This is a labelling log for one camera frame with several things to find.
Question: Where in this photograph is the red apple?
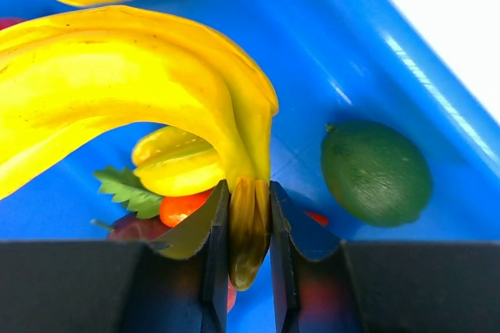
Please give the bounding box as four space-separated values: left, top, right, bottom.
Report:
0 17 24 30

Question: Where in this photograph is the dark purple plum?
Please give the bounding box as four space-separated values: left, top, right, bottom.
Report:
91 213 170 242

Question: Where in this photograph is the orange carrot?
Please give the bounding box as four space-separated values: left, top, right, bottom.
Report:
159 188 213 227

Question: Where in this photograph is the green leaf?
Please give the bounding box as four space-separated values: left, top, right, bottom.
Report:
93 166 163 220

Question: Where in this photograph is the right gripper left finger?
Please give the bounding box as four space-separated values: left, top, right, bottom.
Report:
1 181 230 332

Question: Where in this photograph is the blue plastic bin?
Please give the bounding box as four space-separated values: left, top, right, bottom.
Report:
1 0 499 332

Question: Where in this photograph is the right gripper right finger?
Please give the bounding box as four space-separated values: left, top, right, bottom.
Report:
270 182 499 332

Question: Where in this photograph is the yellow starfruit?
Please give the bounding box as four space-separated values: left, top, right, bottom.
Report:
131 126 225 197

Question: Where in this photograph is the green lime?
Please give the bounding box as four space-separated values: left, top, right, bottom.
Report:
320 120 433 227

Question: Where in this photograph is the yellow banana bunch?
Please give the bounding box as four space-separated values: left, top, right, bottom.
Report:
1 5 279 291

